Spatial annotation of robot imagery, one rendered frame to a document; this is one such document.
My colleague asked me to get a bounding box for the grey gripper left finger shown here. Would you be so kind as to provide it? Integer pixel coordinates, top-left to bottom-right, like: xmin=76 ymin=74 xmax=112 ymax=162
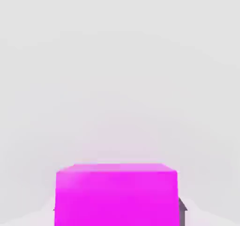
xmin=22 ymin=201 xmax=56 ymax=226

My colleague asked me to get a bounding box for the small magenta cube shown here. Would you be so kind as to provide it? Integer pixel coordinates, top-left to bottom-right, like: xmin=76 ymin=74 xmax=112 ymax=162
xmin=54 ymin=163 xmax=180 ymax=226

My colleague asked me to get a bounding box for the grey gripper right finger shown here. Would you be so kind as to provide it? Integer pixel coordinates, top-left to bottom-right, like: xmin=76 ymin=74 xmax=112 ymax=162
xmin=178 ymin=197 xmax=212 ymax=226

